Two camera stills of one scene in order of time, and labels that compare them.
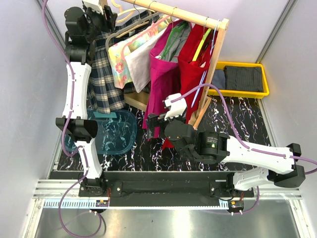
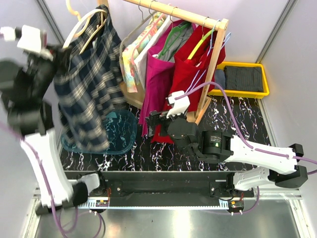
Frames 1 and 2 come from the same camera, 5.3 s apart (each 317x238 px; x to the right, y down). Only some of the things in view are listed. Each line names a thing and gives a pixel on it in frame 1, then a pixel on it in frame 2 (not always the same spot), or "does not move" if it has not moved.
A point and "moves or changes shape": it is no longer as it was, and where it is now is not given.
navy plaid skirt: x=103 y=89 moves or changes shape
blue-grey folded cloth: x=218 y=79 does not move
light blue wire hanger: x=207 y=65 → x=227 y=36
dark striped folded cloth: x=243 y=78 does not move
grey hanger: x=139 y=20 → x=142 y=22
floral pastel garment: x=116 y=53 → x=130 y=52
